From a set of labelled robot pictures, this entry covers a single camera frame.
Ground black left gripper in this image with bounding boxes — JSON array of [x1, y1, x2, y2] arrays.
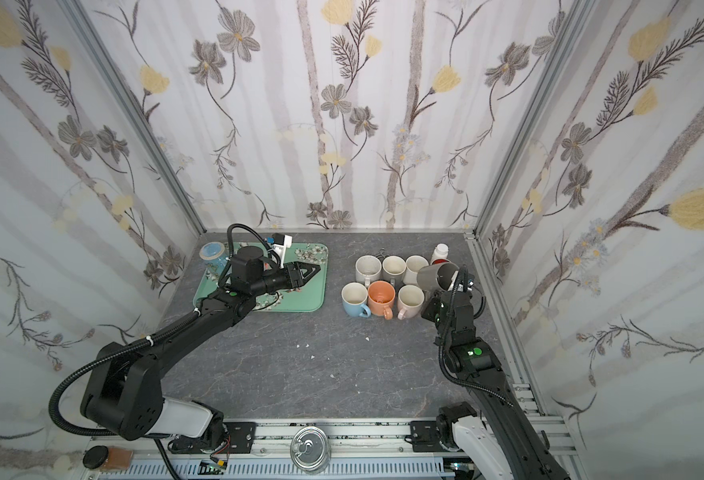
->
[[248, 261, 321, 299]]

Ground green plastic tray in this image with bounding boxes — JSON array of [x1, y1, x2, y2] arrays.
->
[[193, 243, 329, 313]]

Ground tall dark grey mug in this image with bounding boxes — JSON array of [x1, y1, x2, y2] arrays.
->
[[417, 262, 459, 292]]

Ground pink mug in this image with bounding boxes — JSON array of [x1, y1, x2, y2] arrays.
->
[[397, 285, 425, 320]]

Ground light blue mug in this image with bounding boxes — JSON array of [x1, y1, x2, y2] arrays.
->
[[341, 282, 372, 318]]

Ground beige mug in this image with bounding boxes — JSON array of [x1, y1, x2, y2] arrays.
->
[[355, 255, 382, 288]]

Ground white cream mug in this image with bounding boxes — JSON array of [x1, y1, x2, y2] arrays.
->
[[403, 255, 430, 285]]

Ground cream mug with orange handle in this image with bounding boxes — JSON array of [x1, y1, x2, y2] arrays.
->
[[367, 280, 397, 320]]

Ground blue mug with brown rim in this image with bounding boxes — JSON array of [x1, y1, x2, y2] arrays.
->
[[199, 241, 228, 278]]

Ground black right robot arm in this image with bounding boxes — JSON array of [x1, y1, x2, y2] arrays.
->
[[422, 289, 571, 479]]

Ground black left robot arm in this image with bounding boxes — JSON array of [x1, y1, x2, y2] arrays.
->
[[48, 223, 322, 463]]

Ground white plastic bottle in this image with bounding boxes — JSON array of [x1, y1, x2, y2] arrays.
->
[[430, 243, 450, 263]]

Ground round metal lid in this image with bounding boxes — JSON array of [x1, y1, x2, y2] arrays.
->
[[290, 426, 331, 474]]

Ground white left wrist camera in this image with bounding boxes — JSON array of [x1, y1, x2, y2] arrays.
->
[[271, 233, 293, 268]]

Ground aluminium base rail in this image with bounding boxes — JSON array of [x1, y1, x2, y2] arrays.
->
[[87, 416, 578, 480]]

